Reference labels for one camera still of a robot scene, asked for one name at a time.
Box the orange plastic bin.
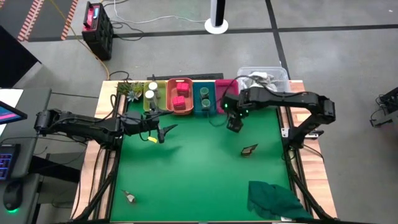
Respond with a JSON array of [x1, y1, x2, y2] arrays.
[[165, 77, 194, 116]]

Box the teal plastic bin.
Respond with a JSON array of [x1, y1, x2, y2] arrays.
[[192, 82, 218, 116]]

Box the black metal frame rail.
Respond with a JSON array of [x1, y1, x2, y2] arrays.
[[284, 149, 335, 222], [73, 146, 123, 222]]

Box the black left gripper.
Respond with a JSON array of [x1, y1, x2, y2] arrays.
[[122, 110, 179, 144]]

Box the white tower fan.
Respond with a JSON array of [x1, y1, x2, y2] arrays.
[[204, 0, 229, 35]]

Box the white floor cable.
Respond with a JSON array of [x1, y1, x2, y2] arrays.
[[113, 0, 207, 26]]

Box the black floor cable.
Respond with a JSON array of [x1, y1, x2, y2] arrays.
[[110, 20, 146, 42]]

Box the backlit keyboard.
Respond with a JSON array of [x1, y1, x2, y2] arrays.
[[0, 144, 21, 182]]

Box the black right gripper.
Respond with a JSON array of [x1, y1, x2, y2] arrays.
[[221, 88, 250, 134]]

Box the pink spice box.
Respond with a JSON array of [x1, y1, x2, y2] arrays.
[[172, 95, 187, 111], [176, 82, 190, 98]]

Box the small artificial green plant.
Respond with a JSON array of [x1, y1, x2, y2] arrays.
[[116, 80, 145, 103]]

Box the dark green folded cloth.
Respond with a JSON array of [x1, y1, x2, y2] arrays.
[[247, 180, 313, 220]]

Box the computer monitor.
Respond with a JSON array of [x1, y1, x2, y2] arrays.
[[0, 101, 28, 126]]

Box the magenta plastic bin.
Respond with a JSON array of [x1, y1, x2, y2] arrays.
[[215, 78, 241, 114]]

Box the grey white crumpled cloths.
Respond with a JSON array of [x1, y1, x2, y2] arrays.
[[244, 71, 278, 93]]

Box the yellow floor cable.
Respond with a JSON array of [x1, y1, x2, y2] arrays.
[[49, 0, 111, 80]]

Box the black computer mouse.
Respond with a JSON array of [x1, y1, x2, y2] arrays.
[[2, 180, 24, 214]]

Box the white paper sheet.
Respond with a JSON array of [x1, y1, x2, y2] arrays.
[[0, 89, 24, 109]]

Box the black equipment with cables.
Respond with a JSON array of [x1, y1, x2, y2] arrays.
[[369, 86, 398, 128]]

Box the small grey spice packet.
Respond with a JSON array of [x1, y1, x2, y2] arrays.
[[121, 189, 136, 205]]

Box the black power strip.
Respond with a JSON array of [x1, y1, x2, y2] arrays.
[[146, 73, 224, 82]]

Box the black crate with red tool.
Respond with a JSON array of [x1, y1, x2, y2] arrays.
[[81, 1, 114, 62]]

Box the yellow-green plastic bin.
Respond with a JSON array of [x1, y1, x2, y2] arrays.
[[142, 80, 168, 115]]

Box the grey desk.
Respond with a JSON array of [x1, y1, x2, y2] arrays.
[[0, 88, 52, 187]]

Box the black panel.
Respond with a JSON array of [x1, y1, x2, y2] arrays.
[[0, 24, 43, 89]]

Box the green felt table mat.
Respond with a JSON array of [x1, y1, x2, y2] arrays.
[[110, 104, 292, 222]]

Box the clear plastic storage box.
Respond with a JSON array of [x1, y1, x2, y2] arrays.
[[237, 66, 292, 94]]

